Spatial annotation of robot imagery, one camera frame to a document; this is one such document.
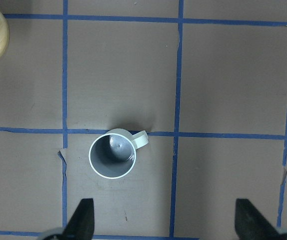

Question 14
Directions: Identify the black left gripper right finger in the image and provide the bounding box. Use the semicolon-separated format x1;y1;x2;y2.
234;198;279;240

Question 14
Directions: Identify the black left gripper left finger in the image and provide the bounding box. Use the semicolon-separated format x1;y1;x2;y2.
62;198;94;240

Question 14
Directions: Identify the white mug grey inside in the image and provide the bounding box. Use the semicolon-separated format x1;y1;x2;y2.
88;128;149;180

